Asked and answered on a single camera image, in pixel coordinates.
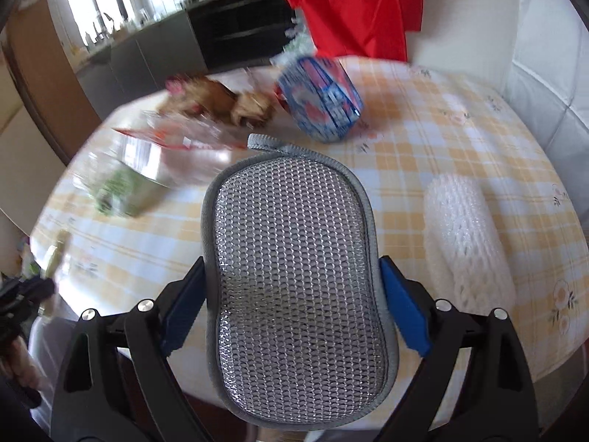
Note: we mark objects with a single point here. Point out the person's left hand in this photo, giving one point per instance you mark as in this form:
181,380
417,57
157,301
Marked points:
25,359

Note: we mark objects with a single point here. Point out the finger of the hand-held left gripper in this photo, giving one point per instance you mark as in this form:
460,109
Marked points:
32,292

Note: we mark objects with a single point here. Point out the grey mesh scrubbing pad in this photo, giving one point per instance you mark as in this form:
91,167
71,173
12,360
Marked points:
299,285

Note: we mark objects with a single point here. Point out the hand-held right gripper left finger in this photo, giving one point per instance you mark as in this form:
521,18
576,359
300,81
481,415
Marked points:
184,315

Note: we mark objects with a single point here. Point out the brown wooden door frame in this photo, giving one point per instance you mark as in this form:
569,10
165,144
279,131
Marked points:
41,64

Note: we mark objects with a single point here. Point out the clear bag with red label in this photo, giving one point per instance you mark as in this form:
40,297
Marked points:
184,136

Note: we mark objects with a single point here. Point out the brown snack wrapper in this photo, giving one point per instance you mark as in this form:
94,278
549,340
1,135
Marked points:
207,96

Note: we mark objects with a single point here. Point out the grey kitchen cabinets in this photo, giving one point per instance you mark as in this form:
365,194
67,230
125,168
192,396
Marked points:
147,60

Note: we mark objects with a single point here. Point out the cream cabinet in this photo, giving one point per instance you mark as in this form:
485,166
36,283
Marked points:
23,165

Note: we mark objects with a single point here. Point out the yellow plaid floral tablecloth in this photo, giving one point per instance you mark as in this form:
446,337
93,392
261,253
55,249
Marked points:
460,147

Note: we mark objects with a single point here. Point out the white quilted cover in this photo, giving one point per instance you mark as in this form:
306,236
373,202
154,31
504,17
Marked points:
543,55

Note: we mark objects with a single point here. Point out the clear plastic container with greens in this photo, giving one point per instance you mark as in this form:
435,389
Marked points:
129,184

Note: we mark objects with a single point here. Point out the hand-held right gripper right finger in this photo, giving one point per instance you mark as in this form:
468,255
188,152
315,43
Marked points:
405,308

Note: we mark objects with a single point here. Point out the blue and red snack packet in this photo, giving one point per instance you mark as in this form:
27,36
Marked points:
322,96

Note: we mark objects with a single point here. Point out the red apron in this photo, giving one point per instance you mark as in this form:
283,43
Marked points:
349,4

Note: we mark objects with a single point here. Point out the black built-in oven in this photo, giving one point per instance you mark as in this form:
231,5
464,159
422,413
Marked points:
239,23

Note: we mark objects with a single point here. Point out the crumpled brown wrapper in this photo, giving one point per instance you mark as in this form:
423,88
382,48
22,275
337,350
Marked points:
251,110

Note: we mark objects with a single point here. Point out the white foam fruit net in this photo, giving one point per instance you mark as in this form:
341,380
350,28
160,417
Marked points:
460,239

